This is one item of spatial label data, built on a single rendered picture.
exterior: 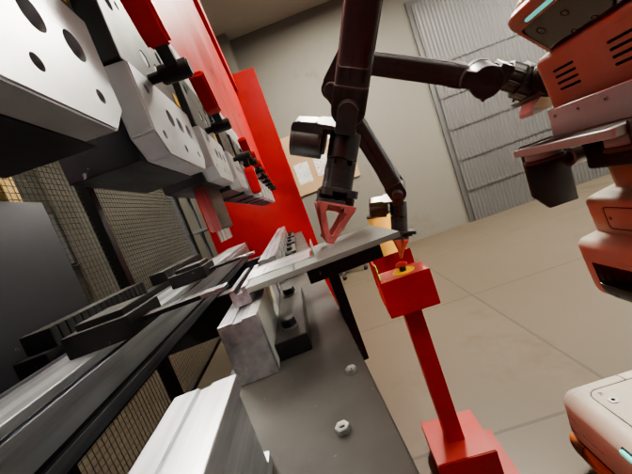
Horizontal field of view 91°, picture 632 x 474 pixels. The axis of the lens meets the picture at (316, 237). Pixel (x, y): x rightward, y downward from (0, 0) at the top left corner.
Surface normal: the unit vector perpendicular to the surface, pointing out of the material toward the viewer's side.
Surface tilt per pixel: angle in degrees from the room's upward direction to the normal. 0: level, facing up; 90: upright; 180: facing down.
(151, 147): 135
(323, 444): 0
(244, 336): 90
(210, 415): 0
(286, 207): 90
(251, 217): 90
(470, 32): 90
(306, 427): 0
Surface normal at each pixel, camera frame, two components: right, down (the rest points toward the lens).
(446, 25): -0.01, 0.13
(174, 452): -0.34, -0.93
